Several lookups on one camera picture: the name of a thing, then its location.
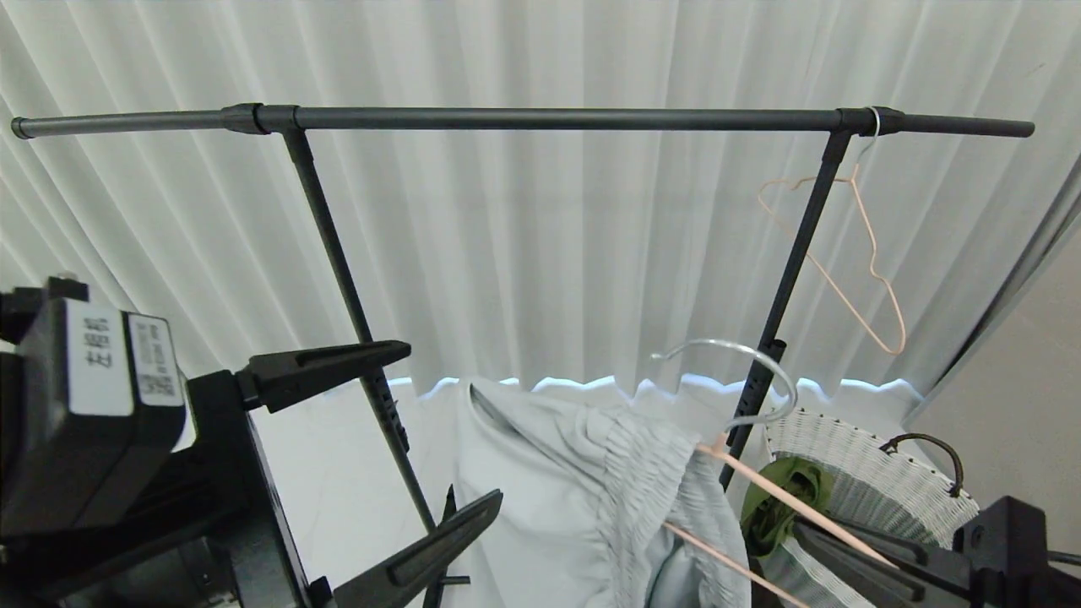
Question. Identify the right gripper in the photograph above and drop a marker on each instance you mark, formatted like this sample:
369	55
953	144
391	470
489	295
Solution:
1005	549

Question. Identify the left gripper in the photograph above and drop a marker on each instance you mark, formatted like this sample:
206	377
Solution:
228	523

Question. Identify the pink clothes hanger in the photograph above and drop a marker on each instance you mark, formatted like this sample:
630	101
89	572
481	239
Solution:
903	333
785	500

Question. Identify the pale grey shorts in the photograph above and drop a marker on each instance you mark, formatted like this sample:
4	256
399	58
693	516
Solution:
549	507

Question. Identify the white laundry basket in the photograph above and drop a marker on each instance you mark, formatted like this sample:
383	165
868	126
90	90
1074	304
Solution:
878	481

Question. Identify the black clothes rack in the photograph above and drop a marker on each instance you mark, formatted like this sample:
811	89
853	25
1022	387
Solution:
549	118

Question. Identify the green garment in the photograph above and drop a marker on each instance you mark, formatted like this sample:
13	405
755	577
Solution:
785	498

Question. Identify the white curtain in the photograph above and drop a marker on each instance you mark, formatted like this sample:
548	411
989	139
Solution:
549	253

